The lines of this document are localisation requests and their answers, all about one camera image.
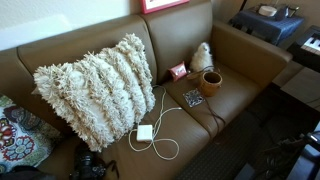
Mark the blue white patterned tile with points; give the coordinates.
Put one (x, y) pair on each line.
(193, 97)

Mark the white power adapter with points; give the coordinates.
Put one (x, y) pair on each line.
(144, 133)

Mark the white fluffy toy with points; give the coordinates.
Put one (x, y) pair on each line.
(201, 58)

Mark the brown leather sofa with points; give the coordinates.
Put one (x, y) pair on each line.
(180, 36)

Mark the white shaggy pillow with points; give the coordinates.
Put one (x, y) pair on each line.
(96, 93)

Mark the red framed picture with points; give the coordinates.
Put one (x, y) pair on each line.
(160, 4)

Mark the blue cloth covered table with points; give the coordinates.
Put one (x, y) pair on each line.
(266, 26)

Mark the white round bowl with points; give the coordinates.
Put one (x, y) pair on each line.
(267, 11)

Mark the black object on blue cloth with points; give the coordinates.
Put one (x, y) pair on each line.
(283, 13)

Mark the colourful floral pillow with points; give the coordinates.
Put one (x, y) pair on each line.
(20, 140)

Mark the black piano keyboard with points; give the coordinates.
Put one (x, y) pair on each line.
(306, 46)

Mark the black robot stand base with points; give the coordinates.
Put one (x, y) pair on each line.
(300, 160)

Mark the black Sony camera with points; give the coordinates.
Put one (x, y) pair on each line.
(87, 165)

